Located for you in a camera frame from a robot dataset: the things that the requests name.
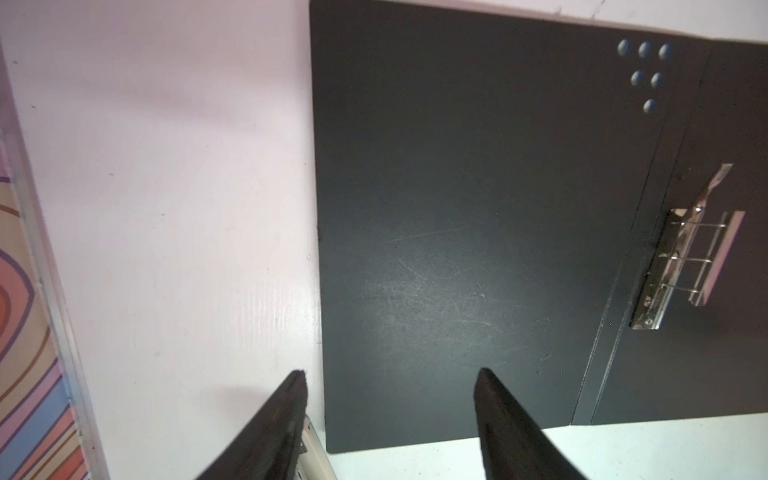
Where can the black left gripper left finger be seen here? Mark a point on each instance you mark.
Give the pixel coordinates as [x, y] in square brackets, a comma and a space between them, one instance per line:
[269, 445]

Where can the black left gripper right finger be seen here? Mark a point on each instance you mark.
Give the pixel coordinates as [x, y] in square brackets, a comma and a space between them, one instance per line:
[513, 446]

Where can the blue folder with black inside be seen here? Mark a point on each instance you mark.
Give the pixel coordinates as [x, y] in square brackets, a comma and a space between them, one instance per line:
[581, 209]

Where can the light blue stapler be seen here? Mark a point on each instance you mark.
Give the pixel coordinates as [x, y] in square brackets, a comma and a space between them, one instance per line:
[313, 462]

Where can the aluminium frame rail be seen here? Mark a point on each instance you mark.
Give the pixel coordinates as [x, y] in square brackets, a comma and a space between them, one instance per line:
[48, 430]

